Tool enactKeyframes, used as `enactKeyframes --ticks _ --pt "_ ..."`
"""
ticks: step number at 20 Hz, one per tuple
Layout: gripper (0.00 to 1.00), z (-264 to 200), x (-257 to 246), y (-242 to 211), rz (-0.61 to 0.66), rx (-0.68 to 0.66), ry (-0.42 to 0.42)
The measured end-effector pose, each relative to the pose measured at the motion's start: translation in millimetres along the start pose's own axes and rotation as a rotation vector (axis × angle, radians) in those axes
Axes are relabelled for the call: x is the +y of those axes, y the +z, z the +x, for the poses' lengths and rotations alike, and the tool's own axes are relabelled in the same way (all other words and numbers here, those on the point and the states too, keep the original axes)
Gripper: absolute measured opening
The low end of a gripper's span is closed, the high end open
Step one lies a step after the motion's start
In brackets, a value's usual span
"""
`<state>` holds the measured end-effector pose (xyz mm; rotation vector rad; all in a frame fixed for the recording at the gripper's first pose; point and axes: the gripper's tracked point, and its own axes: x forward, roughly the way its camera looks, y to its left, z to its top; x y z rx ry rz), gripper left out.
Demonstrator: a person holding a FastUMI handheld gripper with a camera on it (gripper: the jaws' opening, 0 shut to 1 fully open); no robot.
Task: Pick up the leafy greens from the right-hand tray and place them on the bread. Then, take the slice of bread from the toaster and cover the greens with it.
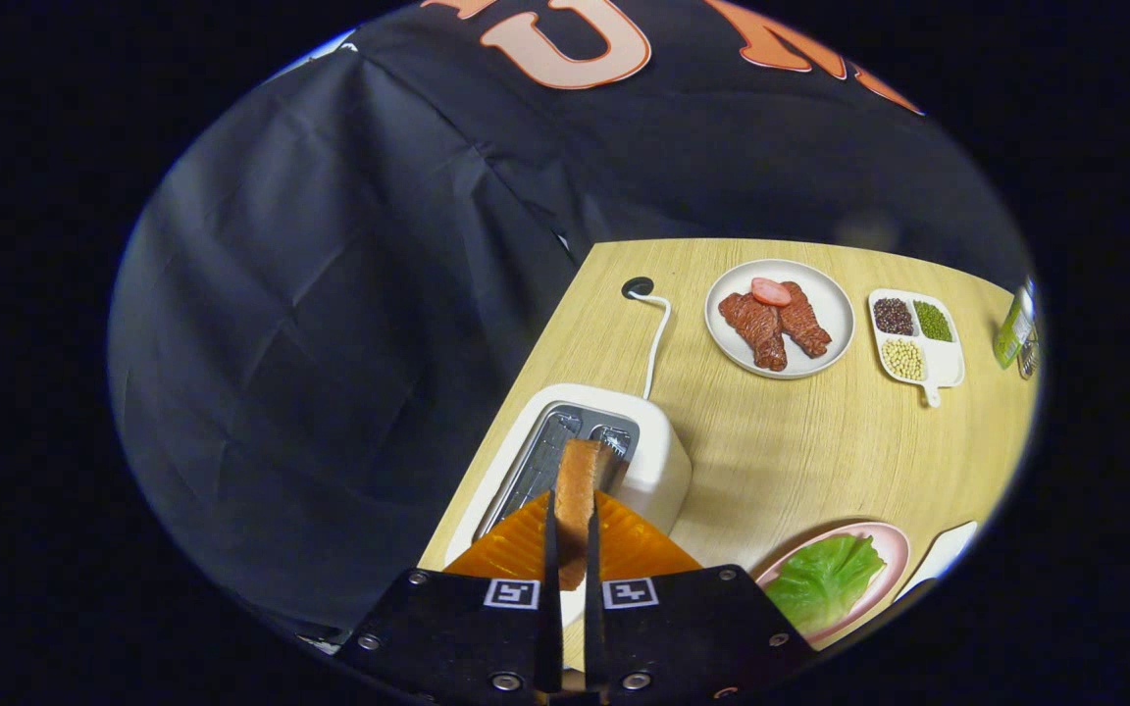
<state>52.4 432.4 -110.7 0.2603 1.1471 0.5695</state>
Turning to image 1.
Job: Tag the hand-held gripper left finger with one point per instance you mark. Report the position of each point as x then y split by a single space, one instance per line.
550 608

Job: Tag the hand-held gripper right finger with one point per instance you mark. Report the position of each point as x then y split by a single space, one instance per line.
591 618

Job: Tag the toasted bread slice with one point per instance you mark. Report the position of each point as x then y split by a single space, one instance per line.
575 500

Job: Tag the green lettuce leaf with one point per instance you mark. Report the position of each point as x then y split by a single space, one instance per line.
825 583

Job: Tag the white toaster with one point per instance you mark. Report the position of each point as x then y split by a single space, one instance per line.
658 471

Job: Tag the pink plate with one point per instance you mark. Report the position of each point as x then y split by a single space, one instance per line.
894 554

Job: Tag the brown meat piece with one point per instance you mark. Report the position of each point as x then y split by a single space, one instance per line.
805 324
756 328

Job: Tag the black backdrop cloth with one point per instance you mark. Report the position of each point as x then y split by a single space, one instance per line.
330 343

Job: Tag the white plate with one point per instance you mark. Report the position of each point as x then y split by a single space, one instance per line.
943 549

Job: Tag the red sausage slice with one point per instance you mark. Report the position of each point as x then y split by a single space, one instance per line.
771 291

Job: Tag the pale grey round plate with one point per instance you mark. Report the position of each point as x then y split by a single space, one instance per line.
820 294

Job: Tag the pile of yellow soybeans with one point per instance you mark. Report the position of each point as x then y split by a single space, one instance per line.
904 359

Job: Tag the pile of dark red beans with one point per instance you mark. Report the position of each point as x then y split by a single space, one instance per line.
893 316

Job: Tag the white divided dish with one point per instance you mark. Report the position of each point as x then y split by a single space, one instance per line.
943 368

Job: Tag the pile of green beans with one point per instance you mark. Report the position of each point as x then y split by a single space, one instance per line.
932 321

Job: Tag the green label metal bottle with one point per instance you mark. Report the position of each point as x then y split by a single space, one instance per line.
1013 328

